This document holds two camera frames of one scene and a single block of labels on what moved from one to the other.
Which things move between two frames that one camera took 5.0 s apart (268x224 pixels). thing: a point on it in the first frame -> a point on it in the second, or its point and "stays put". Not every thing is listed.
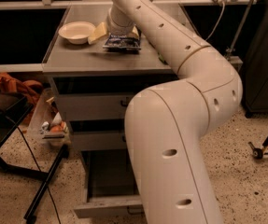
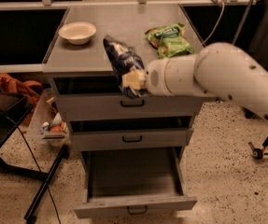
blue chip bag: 123,42 -> 121,58
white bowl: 77,32 stays put
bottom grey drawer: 110,187 stays put
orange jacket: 28,89 stays put
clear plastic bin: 48,120 stays put
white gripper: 116,27 -> 154,77
